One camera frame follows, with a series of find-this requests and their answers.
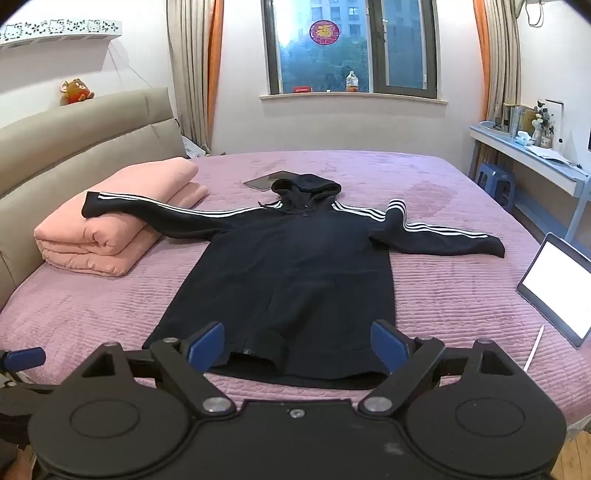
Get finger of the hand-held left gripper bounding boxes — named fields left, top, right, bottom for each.
left=0, top=347, right=47, bottom=374

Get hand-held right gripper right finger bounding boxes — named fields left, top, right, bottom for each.
left=358, top=320, right=536, bottom=416

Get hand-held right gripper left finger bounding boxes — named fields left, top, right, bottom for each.
left=62, top=322, right=237, bottom=416

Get black hoodie with white stripes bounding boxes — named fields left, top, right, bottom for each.
left=82, top=173, right=506, bottom=391

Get bed with purple quilted cover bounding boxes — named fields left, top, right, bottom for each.
left=0, top=150, right=591, bottom=428

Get folded pink blanket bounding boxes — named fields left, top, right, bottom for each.
left=34, top=157, right=209, bottom=278

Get white stylus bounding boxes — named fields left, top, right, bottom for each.
left=524, top=325, right=546, bottom=371

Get tablet with white screen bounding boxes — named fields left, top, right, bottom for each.
left=516, top=232, right=591, bottom=349

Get blue plastic stool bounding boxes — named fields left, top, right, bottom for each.
left=475, top=162, right=515, bottom=210

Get beige padded headboard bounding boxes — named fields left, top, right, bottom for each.
left=0, top=87, right=185, bottom=310

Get light blue desk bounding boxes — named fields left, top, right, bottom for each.
left=469, top=121, right=591, bottom=245

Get white windowsill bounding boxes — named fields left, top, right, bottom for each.
left=259, top=92, right=448, bottom=107

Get white papers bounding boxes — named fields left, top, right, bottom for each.
left=526, top=145, right=572, bottom=165

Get standing books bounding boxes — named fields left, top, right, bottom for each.
left=503, top=104, right=536, bottom=138

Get orange stuffed toy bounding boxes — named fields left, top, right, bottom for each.
left=59, top=79, right=95, bottom=106

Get vase with flowers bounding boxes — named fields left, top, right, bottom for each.
left=531, top=99, right=555, bottom=148

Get beige curtain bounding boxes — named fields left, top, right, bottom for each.
left=482, top=0, right=525, bottom=125
left=166, top=0, right=218, bottom=155

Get white standing board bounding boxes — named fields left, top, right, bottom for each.
left=545, top=99, right=566, bottom=153

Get orange curtain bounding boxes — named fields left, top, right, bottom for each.
left=473, top=0, right=491, bottom=121
left=206, top=0, right=225, bottom=153

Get dark framed window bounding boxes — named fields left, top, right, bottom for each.
left=261, top=0, right=438, bottom=99

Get round red window sticker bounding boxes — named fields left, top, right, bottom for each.
left=309, top=19, right=341, bottom=45

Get white wall shelf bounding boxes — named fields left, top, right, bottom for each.
left=0, top=19, right=123, bottom=51

